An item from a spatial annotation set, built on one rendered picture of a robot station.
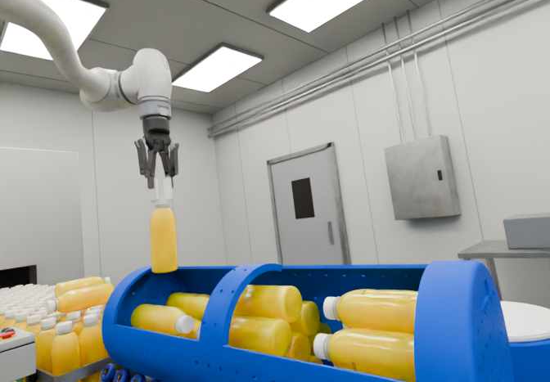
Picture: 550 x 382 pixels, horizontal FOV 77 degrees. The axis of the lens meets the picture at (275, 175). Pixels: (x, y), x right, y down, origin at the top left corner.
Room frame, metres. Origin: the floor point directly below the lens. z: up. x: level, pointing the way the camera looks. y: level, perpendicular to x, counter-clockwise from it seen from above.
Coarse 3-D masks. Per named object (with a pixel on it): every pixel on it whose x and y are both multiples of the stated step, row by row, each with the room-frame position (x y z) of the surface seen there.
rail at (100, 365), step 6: (102, 360) 1.07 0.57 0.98; (108, 360) 1.08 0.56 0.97; (84, 366) 1.03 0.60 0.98; (90, 366) 1.04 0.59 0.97; (96, 366) 1.05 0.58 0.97; (102, 366) 1.06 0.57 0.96; (66, 372) 1.00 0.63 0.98; (72, 372) 1.00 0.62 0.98; (78, 372) 1.01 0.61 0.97; (84, 372) 1.03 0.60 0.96; (90, 372) 1.04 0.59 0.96; (96, 372) 1.05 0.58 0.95; (60, 378) 0.98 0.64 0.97; (66, 378) 0.99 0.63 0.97; (72, 378) 1.00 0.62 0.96; (78, 378) 1.01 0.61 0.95
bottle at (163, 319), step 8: (144, 304) 0.96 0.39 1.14; (152, 304) 0.95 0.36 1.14; (136, 312) 0.94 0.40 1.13; (144, 312) 0.92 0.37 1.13; (152, 312) 0.90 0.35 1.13; (160, 312) 0.88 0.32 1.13; (168, 312) 0.87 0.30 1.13; (176, 312) 0.87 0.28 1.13; (184, 312) 0.89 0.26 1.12; (136, 320) 0.93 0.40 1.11; (144, 320) 0.91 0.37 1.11; (152, 320) 0.88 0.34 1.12; (160, 320) 0.86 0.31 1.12; (168, 320) 0.86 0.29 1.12; (176, 320) 0.85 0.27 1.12; (144, 328) 0.91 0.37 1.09; (152, 328) 0.88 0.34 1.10; (160, 328) 0.86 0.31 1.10; (168, 328) 0.85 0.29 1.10; (176, 328) 0.85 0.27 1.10
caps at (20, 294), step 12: (12, 288) 2.10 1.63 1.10; (24, 288) 2.03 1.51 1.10; (36, 288) 1.94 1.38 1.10; (48, 288) 1.87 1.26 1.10; (0, 300) 1.70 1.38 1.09; (12, 300) 1.68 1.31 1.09; (24, 300) 1.62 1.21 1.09; (36, 300) 1.60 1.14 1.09; (0, 312) 1.40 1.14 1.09; (12, 312) 1.33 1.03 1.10; (24, 312) 1.26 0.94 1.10; (36, 312) 1.23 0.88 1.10
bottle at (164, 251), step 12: (156, 204) 0.97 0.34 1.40; (168, 204) 0.98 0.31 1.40; (156, 216) 0.95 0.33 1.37; (168, 216) 0.96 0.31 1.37; (156, 228) 0.95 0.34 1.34; (168, 228) 0.95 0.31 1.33; (156, 240) 0.95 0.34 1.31; (168, 240) 0.95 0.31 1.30; (156, 252) 0.95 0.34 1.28; (168, 252) 0.95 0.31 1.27; (156, 264) 0.95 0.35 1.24; (168, 264) 0.95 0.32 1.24
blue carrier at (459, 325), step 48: (144, 288) 1.03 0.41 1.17; (192, 288) 1.12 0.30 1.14; (240, 288) 0.70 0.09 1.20; (336, 288) 0.79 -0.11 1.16; (384, 288) 0.72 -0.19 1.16; (432, 288) 0.48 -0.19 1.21; (480, 288) 0.49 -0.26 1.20; (144, 336) 0.81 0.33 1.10; (432, 336) 0.44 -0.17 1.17; (480, 336) 0.45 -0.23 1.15
